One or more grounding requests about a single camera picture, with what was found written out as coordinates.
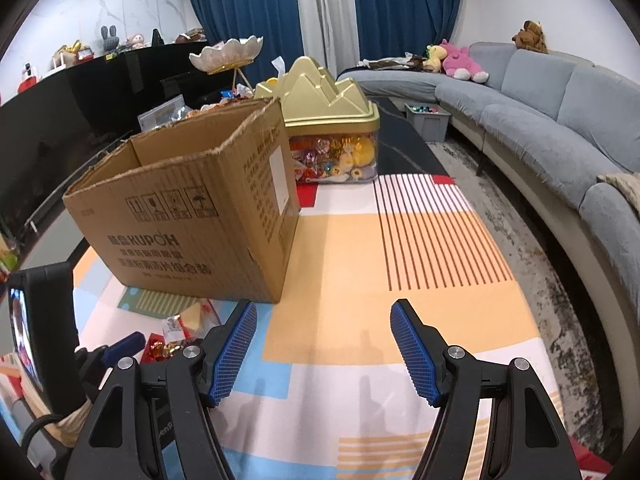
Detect blue curtain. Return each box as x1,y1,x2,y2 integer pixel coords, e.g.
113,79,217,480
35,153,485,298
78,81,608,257
187,0,306,73
350,0,468,66

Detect grey corner sofa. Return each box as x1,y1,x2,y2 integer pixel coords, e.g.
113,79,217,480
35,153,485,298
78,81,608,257
336,42,640,341

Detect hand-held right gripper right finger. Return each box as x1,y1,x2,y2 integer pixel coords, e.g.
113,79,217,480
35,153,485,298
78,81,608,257
390,299,583,480

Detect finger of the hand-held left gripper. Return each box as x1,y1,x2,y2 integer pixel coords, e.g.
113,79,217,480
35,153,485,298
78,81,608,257
75,332,147,386

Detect grey patterned rug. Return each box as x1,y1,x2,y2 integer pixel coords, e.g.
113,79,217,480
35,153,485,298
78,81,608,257
425,135,626,461

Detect white tiered bowl stand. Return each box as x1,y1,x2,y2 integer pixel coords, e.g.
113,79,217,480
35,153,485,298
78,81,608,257
189,35,266,111

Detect pink plush toy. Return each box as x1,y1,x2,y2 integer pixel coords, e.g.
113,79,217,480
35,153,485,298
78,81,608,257
442,39,490,83

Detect yellow plush toy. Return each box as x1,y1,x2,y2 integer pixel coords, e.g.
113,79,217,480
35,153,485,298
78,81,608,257
425,44,447,73

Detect candy box with gold lid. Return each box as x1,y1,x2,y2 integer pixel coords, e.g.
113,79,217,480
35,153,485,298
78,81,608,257
255,56,381,185

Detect clothes on sofa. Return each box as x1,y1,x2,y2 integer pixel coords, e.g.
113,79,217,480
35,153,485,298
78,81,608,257
357,54,431,71

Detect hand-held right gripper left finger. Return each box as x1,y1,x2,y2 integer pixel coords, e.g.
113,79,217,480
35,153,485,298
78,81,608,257
72,299,258,480

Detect grey storage bin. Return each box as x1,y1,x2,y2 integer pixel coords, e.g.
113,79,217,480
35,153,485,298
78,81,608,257
404,102,452,142

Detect black upright piano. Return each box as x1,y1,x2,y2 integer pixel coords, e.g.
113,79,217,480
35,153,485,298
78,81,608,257
125,42,241,111

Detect white sheer curtain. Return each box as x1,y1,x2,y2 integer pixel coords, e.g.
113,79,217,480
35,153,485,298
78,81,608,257
295,0,358,73

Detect brown cardboard box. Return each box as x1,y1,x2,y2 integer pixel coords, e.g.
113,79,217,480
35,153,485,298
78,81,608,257
62,97,301,305

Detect colourful patchwork tablecloth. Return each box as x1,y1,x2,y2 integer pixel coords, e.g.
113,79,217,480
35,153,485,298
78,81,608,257
0,172,566,480

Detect beige jacket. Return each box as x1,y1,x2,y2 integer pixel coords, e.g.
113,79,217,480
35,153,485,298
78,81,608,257
597,172,640,206

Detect grey television cabinet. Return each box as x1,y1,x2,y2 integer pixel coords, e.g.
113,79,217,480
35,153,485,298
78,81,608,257
0,195,88,273

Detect brown plush toy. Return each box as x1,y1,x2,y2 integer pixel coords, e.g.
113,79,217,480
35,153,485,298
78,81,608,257
512,21,549,54

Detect black curved television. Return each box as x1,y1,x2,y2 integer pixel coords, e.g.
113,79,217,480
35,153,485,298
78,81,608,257
0,52,146,231

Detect clear plastic bag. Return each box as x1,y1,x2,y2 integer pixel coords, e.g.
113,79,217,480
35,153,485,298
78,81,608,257
137,95,186,133

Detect white yellow snack packet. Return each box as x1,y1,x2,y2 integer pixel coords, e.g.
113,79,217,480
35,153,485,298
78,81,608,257
162,307,221,343

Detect black cable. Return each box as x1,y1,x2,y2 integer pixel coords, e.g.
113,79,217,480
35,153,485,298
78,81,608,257
19,412,63,461

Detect pile of assorted snacks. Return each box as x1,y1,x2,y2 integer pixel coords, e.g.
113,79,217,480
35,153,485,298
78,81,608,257
185,85,258,121

